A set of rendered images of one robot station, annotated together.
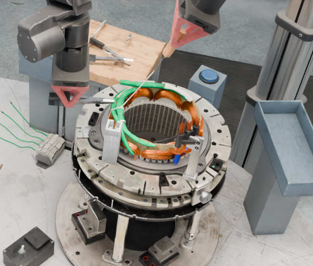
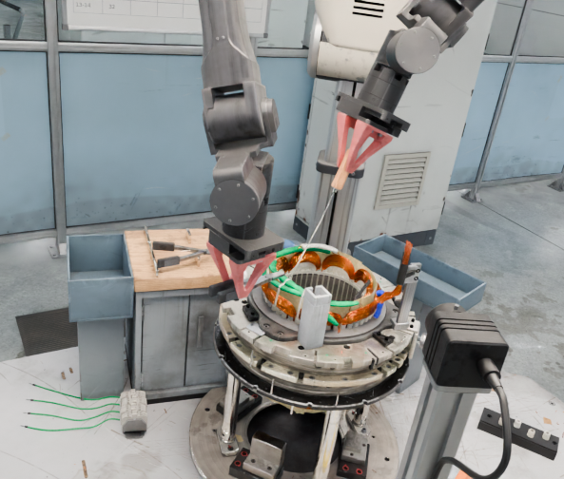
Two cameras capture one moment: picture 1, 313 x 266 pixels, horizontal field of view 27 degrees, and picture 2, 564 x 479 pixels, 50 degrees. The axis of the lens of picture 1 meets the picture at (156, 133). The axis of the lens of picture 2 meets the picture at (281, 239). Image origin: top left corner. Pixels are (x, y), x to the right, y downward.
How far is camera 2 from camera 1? 0.72 m
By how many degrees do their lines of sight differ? 32
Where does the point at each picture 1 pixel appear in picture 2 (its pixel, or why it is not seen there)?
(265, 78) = (317, 238)
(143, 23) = (36, 292)
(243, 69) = not seen: hidden behind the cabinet
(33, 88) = (86, 339)
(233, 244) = (393, 411)
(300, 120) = (393, 253)
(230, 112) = not seen: hidden behind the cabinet
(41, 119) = (100, 380)
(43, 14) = (233, 155)
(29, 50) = (239, 205)
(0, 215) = not seen: outside the picture
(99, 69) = (186, 272)
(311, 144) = (425, 267)
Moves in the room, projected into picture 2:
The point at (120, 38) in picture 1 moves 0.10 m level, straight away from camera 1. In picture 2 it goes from (175, 238) to (154, 218)
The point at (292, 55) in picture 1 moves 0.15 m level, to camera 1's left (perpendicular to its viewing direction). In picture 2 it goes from (346, 200) to (290, 205)
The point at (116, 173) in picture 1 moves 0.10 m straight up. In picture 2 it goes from (335, 354) to (346, 296)
